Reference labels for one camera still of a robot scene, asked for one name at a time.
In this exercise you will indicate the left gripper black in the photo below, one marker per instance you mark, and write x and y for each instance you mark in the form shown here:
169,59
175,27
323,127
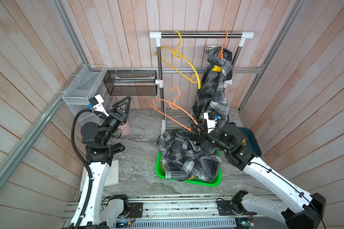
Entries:
120,114

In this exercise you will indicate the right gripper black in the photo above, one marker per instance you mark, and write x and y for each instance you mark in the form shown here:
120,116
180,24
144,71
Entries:
203,137

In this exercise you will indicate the grey plaid shirt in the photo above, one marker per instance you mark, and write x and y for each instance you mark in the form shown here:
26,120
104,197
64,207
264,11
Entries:
182,159
211,96

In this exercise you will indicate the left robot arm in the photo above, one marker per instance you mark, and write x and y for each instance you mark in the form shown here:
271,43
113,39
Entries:
97,163

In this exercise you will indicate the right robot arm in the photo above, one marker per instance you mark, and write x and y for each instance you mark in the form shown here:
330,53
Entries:
296,208

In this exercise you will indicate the pink pencil cup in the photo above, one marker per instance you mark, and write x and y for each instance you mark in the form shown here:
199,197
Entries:
125,128

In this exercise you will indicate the black stapler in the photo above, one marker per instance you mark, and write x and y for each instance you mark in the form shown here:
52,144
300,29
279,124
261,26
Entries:
117,148

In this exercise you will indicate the dark teal tray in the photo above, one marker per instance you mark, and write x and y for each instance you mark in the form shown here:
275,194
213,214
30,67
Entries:
251,141

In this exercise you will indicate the metal clothes rack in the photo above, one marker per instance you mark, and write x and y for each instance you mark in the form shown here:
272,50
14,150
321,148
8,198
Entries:
158,36

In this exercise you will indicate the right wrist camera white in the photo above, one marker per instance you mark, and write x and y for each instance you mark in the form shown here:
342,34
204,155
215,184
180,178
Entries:
211,119

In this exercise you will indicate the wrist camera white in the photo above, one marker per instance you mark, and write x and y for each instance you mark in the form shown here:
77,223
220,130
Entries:
211,119
96,104

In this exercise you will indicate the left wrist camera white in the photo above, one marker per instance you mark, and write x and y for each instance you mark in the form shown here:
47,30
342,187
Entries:
96,104

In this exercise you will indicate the black mesh wall basket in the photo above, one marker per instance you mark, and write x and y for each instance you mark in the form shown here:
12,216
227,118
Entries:
131,82

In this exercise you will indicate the white wire mesh shelf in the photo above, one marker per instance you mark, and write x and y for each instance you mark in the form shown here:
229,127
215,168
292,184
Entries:
88,82

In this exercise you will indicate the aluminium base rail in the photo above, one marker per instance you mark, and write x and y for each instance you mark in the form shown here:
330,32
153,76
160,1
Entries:
175,211

